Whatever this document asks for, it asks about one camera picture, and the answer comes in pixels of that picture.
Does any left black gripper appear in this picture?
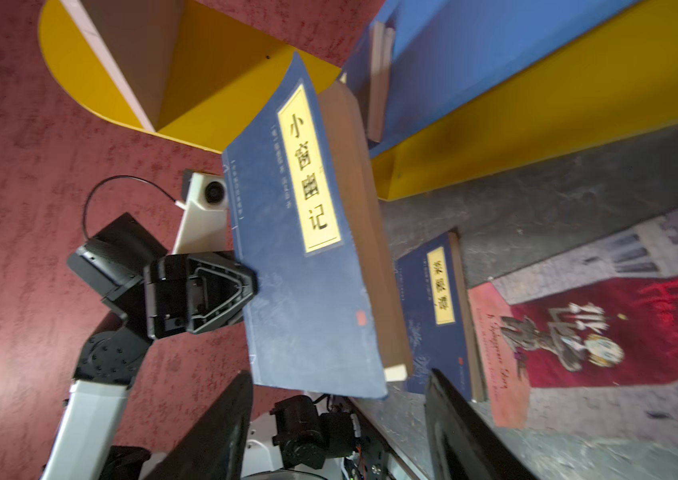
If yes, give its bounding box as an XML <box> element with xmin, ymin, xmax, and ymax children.
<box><xmin>144</xmin><ymin>253</ymin><xmax>258</xmax><ymax>340</ymax></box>

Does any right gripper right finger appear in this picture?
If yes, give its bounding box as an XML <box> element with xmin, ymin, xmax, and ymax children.
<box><xmin>424</xmin><ymin>369</ymin><xmax>535</xmax><ymax>480</ymax></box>

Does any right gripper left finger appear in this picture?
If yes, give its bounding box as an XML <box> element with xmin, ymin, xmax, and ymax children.
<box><xmin>147</xmin><ymin>371</ymin><xmax>254</xmax><ymax>480</ymax></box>

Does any blue book yellow label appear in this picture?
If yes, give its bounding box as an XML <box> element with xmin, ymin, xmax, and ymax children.
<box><xmin>222</xmin><ymin>55</ymin><xmax>413</xmax><ymax>399</ymax></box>

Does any blue book Guiguzi label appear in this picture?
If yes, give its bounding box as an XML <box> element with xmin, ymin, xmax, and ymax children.
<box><xmin>366</xmin><ymin>21</ymin><xmax>395</xmax><ymax>143</ymax></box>

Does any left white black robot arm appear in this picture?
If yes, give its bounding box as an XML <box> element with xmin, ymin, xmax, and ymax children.
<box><xmin>43</xmin><ymin>214</ymin><xmax>257</xmax><ymax>479</ymax></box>

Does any red pink picture book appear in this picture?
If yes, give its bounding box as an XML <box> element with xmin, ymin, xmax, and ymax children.
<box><xmin>468</xmin><ymin>209</ymin><xmax>678</xmax><ymax>445</ymax></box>

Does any yellow pink blue bookshelf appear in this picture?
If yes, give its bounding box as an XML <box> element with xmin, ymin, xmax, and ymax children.
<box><xmin>37</xmin><ymin>0</ymin><xmax>678</xmax><ymax>202</ymax></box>

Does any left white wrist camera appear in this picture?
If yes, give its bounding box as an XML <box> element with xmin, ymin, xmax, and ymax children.
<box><xmin>172</xmin><ymin>169</ymin><xmax>229</xmax><ymax>254</ymax></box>

